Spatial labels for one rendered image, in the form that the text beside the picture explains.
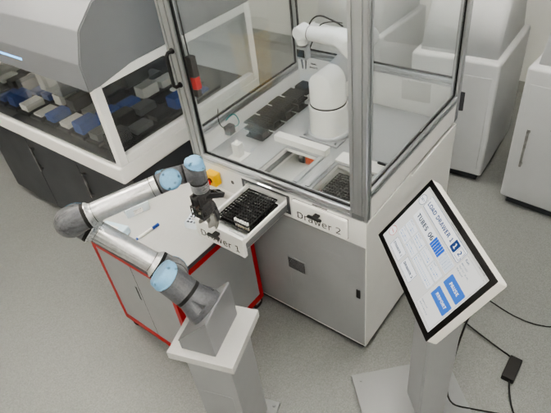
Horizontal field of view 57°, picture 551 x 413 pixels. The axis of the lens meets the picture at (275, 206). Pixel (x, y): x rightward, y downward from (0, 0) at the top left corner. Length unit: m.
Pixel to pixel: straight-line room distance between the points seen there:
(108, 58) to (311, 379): 1.90
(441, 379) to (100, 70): 2.09
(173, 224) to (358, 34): 1.36
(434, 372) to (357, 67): 1.29
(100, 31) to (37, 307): 1.85
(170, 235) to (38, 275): 1.52
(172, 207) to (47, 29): 1.03
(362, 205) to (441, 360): 0.71
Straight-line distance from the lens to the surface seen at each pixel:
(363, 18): 1.71
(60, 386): 3.16
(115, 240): 2.02
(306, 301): 2.83
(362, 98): 1.82
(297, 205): 2.30
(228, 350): 2.01
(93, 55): 2.60
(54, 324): 3.46
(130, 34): 2.71
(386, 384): 2.74
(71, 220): 1.89
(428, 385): 2.39
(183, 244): 2.46
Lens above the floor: 2.39
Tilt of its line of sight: 40 degrees down
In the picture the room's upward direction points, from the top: 8 degrees counter-clockwise
